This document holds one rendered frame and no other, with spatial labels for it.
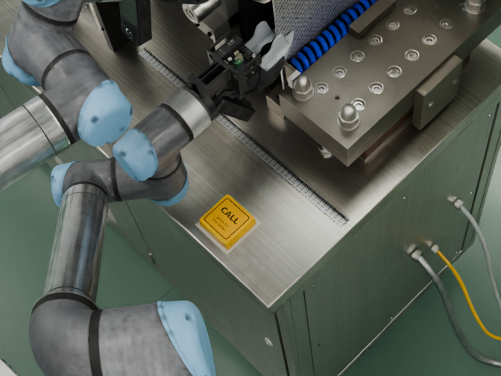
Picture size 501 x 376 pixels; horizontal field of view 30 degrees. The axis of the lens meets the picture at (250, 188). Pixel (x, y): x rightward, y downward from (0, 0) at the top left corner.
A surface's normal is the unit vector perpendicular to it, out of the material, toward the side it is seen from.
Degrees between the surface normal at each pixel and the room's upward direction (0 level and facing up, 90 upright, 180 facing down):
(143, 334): 2
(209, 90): 90
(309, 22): 90
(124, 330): 8
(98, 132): 90
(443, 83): 90
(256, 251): 0
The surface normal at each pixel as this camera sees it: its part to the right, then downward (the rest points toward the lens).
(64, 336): -0.37, -0.54
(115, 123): 0.60, 0.68
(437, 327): -0.10, -0.47
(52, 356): -0.61, -0.03
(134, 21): -0.74, 0.53
